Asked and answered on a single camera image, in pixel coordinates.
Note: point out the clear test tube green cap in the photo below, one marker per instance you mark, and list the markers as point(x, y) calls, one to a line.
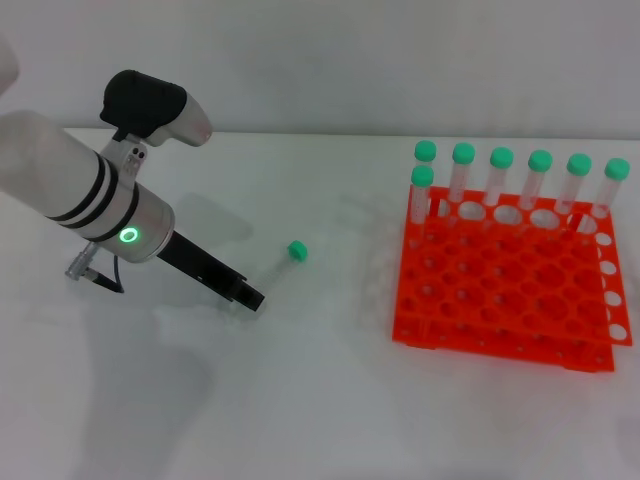
point(297, 250)
point(616, 168)
point(463, 153)
point(422, 175)
point(425, 150)
point(579, 164)
point(501, 157)
point(540, 160)

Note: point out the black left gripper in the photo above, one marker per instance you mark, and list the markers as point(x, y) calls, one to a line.
point(195, 260)

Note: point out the orange test tube rack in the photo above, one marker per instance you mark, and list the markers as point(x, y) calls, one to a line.
point(500, 305)

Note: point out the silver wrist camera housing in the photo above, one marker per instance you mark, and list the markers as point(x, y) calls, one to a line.
point(145, 105)

